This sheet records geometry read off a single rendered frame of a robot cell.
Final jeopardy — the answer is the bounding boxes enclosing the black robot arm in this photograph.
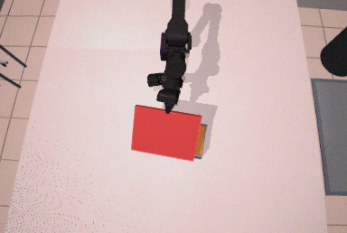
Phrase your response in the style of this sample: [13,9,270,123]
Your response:
[147,0,192,88]

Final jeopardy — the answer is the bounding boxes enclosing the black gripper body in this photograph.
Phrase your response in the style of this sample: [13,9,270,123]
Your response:
[156,69,183,105]

